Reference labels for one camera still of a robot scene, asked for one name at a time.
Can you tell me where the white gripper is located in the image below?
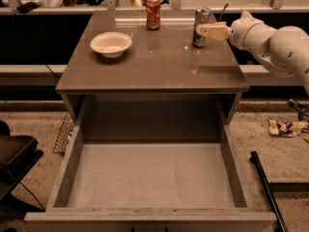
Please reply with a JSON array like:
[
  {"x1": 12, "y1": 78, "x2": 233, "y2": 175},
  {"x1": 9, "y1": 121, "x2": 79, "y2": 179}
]
[{"x1": 201, "y1": 11, "x2": 276, "y2": 54}]

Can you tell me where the silver blue redbull can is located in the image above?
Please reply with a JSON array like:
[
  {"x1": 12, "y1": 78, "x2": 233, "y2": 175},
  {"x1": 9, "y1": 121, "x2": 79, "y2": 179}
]
[{"x1": 192, "y1": 7, "x2": 211, "y2": 47}]

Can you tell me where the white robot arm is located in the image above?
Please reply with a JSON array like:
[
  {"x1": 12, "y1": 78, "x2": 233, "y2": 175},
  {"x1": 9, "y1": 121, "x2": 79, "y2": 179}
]
[{"x1": 196, "y1": 11, "x2": 309, "y2": 94}]

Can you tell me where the orange soda can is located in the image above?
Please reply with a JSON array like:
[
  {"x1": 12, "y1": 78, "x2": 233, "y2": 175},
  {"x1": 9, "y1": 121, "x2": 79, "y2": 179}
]
[{"x1": 145, "y1": 0, "x2": 160, "y2": 30}]

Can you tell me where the grey cabinet with glossy top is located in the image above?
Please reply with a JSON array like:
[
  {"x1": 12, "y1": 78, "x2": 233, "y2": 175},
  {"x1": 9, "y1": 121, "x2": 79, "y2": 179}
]
[{"x1": 56, "y1": 9, "x2": 249, "y2": 117}]

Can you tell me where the open grey top drawer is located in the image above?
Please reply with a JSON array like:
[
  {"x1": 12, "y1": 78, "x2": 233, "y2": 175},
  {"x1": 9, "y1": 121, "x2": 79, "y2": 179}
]
[{"x1": 25, "y1": 95, "x2": 276, "y2": 232}]

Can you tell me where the white paper bowl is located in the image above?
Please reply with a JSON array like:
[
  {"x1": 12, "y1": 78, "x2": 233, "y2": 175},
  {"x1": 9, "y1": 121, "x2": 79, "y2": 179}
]
[{"x1": 90, "y1": 32, "x2": 132, "y2": 58}]

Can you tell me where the crumpled snack wrapper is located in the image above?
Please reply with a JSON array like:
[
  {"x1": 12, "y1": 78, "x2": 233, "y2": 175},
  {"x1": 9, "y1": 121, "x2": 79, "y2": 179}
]
[{"x1": 267, "y1": 119, "x2": 308, "y2": 137}]

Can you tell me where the black metal pole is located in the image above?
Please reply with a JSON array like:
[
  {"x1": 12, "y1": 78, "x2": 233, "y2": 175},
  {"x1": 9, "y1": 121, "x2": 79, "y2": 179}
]
[{"x1": 250, "y1": 151, "x2": 289, "y2": 232}]

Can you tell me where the black tray stand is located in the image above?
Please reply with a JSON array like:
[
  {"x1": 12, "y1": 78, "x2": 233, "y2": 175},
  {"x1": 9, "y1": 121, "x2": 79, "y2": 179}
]
[{"x1": 0, "y1": 121, "x2": 43, "y2": 199}]

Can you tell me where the black cable on floor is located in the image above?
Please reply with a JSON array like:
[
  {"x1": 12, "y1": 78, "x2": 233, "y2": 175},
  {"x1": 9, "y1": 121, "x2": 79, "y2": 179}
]
[{"x1": 18, "y1": 181, "x2": 46, "y2": 212}]

